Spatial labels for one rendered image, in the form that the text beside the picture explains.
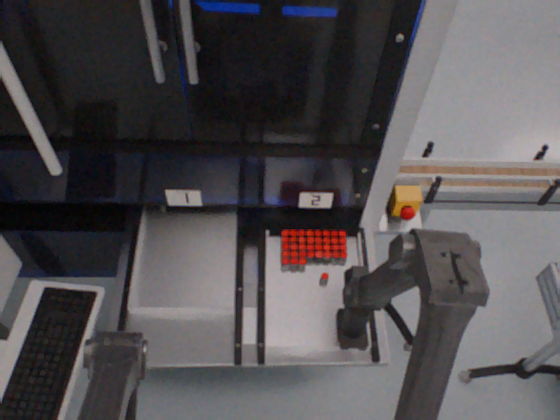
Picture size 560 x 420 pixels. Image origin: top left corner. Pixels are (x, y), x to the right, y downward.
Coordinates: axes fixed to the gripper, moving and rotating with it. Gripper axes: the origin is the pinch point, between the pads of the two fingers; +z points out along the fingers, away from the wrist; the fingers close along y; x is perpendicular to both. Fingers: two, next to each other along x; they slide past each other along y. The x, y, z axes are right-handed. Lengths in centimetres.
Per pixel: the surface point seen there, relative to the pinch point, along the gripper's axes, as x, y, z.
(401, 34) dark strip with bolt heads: -4, 33, -62
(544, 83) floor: -155, 218, 82
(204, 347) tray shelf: 35.2, 0.2, 2.2
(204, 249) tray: 37.1, 28.6, 0.7
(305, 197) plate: 10.2, 34.9, -14.4
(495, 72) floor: -125, 226, 81
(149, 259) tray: 51, 25, 1
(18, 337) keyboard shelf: 83, 6, 9
